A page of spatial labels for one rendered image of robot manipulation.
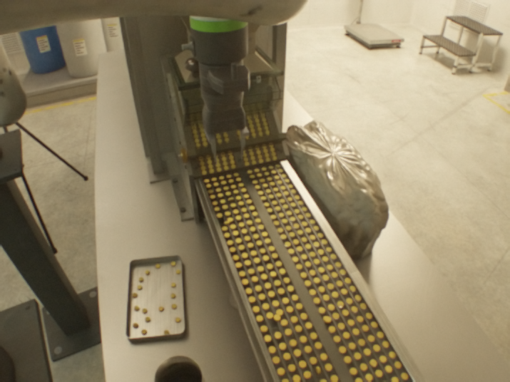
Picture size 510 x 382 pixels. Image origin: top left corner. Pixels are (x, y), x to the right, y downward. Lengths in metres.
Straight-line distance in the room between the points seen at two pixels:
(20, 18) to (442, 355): 0.84
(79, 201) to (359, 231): 1.90
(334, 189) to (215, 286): 0.33
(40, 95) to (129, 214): 2.79
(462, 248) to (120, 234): 1.78
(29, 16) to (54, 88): 3.30
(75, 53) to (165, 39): 2.57
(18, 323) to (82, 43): 2.99
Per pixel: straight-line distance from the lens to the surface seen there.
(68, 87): 3.64
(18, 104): 1.03
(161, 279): 0.86
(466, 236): 2.30
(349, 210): 0.79
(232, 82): 0.57
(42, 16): 0.37
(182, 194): 1.03
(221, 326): 0.79
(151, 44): 1.05
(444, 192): 2.54
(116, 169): 1.19
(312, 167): 0.85
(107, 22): 3.82
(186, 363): 0.69
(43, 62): 3.97
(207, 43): 0.60
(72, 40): 3.54
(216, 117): 0.67
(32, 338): 0.73
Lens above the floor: 1.49
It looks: 42 degrees down
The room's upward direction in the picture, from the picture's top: straight up
